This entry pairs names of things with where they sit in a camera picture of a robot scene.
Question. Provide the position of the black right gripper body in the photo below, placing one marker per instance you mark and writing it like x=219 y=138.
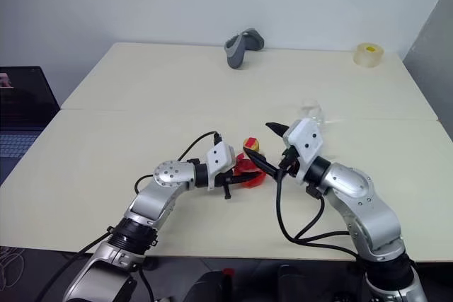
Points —
x=291 y=165

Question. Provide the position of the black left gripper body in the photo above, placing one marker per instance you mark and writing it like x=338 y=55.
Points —
x=223 y=179

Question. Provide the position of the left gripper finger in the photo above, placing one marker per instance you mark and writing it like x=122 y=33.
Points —
x=247 y=176

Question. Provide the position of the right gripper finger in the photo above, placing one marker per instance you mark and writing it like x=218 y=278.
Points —
x=262 y=162
x=277 y=128

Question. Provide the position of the red and yellow toy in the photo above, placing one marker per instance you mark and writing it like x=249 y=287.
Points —
x=252 y=165

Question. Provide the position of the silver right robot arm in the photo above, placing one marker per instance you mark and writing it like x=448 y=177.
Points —
x=357 y=196

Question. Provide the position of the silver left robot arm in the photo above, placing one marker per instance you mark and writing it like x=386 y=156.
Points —
x=159 y=196

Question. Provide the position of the clear plastic cup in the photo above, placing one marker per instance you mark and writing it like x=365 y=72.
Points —
x=313 y=109

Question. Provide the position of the dark rounded shape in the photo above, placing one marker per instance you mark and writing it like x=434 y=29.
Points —
x=295 y=284
x=209 y=288

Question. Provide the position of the clear tape roll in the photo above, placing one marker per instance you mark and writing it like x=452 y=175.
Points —
x=368 y=55

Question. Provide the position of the dark open laptop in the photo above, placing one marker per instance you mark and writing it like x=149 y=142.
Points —
x=24 y=104

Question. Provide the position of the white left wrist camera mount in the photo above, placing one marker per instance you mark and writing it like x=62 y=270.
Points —
x=220 y=157

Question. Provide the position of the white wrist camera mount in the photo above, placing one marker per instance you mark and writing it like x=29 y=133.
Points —
x=220 y=157
x=306 y=139

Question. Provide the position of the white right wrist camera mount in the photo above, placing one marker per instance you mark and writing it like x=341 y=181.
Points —
x=306 y=139

